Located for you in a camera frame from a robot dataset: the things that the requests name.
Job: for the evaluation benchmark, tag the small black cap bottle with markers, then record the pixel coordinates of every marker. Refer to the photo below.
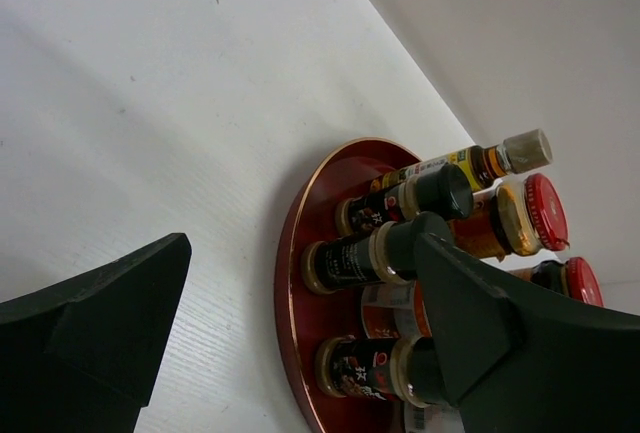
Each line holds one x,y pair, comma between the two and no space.
402,369
445,191
383,255

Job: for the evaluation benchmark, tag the round red tray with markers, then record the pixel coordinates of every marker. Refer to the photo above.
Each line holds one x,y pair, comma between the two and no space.
304,319

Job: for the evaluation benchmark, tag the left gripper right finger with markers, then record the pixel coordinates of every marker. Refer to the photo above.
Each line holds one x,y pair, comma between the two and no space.
512,356

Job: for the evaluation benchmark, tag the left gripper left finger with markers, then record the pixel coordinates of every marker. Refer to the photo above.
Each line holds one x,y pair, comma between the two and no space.
83,355

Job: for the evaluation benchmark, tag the small white lid jar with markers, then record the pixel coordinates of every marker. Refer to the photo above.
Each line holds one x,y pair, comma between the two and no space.
394,311

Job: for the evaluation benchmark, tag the yellow label brown bottle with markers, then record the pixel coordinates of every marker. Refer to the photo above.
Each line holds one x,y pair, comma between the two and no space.
482,166

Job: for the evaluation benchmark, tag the red lid sauce jar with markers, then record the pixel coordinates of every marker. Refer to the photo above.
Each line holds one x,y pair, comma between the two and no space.
573,278

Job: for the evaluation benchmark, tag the small red lid jar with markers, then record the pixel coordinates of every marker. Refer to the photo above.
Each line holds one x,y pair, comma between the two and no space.
518,217

